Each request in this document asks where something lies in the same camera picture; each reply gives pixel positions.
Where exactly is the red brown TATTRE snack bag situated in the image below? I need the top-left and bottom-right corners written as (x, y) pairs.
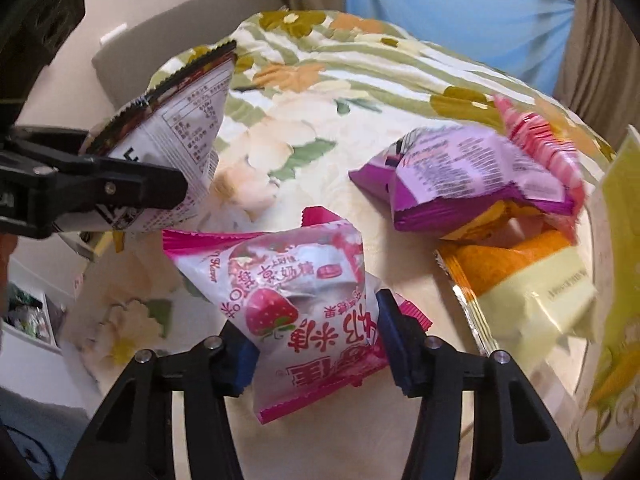
top-left (58, 40), bottom-right (236, 232)

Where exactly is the pink strawberry snack bag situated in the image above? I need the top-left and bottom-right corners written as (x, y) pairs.
top-left (162, 205), bottom-right (434, 426)

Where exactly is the purple snack bag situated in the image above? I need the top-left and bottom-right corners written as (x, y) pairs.
top-left (349, 125), bottom-right (585, 240)

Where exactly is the pink striped snack bag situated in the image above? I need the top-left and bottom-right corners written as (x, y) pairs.
top-left (494, 94), bottom-right (586, 218)

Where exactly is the green cardboard box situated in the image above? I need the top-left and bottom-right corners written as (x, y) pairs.
top-left (568, 126), bottom-right (639, 479)

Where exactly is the orange yellow snack bag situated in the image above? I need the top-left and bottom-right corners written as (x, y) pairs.
top-left (436, 200), bottom-right (596, 372)

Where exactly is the floral striped bed blanket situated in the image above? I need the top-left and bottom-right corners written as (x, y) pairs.
top-left (144, 8), bottom-right (616, 162)

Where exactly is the beige curtain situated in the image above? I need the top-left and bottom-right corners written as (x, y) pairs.
top-left (554, 0), bottom-right (639, 145)

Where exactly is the blue window cloth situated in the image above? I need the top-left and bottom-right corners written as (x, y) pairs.
top-left (345, 0), bottom-right (575, 94)

